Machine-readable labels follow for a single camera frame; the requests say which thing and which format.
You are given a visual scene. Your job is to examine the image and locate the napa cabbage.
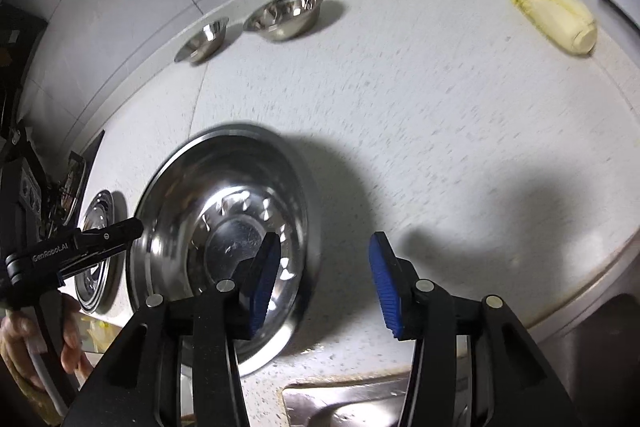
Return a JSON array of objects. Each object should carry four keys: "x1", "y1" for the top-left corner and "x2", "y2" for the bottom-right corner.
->
[{"x1": 509, "y1": 0, "x2": 599, "y2": 56}]

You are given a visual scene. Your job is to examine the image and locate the medium steel bowl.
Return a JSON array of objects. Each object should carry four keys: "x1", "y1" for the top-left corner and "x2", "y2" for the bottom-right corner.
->
[{"x1": 174, "y1": 17, "x2": 230, "y2": 66}]

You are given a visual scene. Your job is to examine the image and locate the steel sink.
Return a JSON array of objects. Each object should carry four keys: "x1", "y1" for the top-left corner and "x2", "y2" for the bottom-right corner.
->
[{"x1": 280, "y1": 292, "x2": 640, "y2": 427}]

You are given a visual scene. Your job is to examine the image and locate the yellow plastic bag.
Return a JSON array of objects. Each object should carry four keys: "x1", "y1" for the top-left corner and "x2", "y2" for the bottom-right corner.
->
[{"x1": 75, "y1": 314, "x2": 124, "y2": 358}]

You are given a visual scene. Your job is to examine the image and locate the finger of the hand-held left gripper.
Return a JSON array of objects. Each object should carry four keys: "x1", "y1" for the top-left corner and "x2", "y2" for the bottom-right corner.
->
[{"x1": 80, "y1": 218, "x2": 144, "y2": 264}]

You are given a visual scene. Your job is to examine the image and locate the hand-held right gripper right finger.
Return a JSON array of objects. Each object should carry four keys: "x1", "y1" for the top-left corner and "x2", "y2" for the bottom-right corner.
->
[{"x1": 369, "y1": 231, "x2": 586, "y2": 427}]

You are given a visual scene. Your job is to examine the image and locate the person's left hand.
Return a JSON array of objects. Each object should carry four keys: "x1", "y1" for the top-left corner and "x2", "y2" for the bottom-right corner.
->
[{"x1": 0, "y1": 297, "x2": 96, "y2": 390}]

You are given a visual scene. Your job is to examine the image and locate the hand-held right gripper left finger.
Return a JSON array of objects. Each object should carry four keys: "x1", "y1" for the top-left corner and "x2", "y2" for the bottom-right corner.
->
[{"x1": 60, "y1": 232, "x2": 282, "y2": 427}]

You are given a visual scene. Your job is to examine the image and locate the large steel bowl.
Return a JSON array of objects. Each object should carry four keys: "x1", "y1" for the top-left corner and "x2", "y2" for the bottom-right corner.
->
[{"x1": 127, "y1": 122, "x2": 322, "y2": 379}]

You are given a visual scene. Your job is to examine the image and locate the small steel bowl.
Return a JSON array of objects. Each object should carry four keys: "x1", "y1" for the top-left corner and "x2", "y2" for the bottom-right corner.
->
[{"x1": 243, "y1": 0, "x2": 327, "y2": 42}]

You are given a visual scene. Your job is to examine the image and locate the large steel plate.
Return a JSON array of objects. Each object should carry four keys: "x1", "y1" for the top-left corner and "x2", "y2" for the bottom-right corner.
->
[{"x1": 73, "y1": 189, "x2": 127, "y2": 314}]

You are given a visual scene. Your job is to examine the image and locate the black gas stove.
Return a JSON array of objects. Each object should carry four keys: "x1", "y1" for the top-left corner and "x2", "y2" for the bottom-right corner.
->
[{"x1": 45, "y1": 129, "x2": 106, "y2": 228}]

